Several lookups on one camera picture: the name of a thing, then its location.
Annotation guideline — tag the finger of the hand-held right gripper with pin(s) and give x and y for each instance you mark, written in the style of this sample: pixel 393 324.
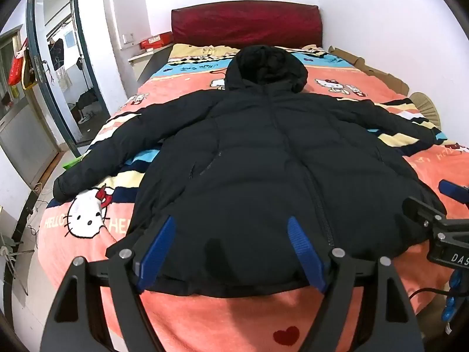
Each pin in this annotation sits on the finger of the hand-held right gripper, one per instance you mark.
pixel 454 190
pixel 421 211

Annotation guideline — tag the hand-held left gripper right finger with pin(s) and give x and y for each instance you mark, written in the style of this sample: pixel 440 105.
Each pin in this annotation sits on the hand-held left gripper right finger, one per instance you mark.
pixel 306 253

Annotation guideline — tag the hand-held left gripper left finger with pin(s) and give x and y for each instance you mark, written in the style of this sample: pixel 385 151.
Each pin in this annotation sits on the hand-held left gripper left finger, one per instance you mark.
pixel 157 253

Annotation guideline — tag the black hooded puffer jacket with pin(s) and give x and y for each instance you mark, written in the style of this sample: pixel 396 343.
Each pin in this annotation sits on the black hooded puffer jacket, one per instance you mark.
pixel 256 176

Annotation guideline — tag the woven straw fan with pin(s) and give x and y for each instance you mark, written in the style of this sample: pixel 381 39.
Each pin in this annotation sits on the woven straw fan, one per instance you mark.
pixel 425 108

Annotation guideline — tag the orange cartoon printed blanket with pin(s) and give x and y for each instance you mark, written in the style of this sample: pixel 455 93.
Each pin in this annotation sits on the orange cartoon printed blanket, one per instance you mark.
pixel 220 322

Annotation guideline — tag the green plastic bag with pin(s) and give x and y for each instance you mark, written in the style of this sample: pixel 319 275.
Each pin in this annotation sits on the green plastic bag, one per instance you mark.
pixel 72 164

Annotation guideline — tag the brown cardboard sheet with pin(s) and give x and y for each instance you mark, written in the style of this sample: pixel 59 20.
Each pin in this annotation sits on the brown cardboard sheet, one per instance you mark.
pixel 381 73

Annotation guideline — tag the metal folding rack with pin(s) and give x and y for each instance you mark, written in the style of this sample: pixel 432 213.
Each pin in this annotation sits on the metal folding rack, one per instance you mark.
pixel 13 253

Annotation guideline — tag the white nightstand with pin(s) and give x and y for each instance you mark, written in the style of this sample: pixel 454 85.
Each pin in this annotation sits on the white nightstand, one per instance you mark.
pixel 141 62

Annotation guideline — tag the red flat box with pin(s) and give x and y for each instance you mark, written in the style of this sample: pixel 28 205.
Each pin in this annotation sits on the red flat box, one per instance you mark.
pixel 155 41

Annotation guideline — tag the yellow hanging bag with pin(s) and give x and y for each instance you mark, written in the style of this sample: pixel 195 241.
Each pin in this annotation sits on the yellow hanging bag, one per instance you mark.
pixel 29 77

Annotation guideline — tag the dark hanging garment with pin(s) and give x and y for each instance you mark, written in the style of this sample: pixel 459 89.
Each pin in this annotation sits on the dark hanging garment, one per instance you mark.
pixel 56 53

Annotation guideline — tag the red hanging bag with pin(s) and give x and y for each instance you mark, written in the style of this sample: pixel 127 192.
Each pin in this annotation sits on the red hanging bag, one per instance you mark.
pixel 16 68

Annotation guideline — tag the dark red headboard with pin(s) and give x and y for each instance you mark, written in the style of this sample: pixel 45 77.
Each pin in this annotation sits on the dark red headboard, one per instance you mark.
pixel 245 25

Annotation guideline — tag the blue-grey door frame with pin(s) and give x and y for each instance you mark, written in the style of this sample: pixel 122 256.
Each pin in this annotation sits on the blue-grey door frame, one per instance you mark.
pixel 47 91

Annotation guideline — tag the white wall switch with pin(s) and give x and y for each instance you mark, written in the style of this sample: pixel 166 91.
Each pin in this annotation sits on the white wall switch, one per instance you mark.
pixel 128 39

